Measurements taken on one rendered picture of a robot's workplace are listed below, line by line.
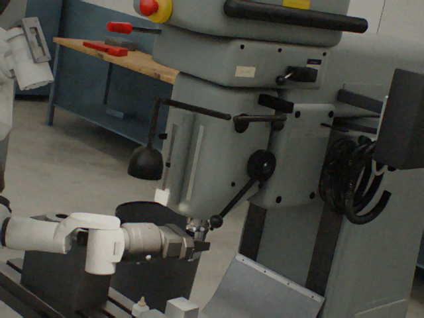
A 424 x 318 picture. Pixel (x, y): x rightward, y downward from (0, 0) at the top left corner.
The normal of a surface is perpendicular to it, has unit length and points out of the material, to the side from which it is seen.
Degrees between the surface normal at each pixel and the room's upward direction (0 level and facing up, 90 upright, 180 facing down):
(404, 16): 90
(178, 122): 90
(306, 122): 90
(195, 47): 90
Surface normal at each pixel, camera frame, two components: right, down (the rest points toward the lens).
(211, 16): 0.11, 0.26
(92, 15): -0.69, 0.04
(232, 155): 0.63, 0.30
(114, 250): 0.54, 0.13
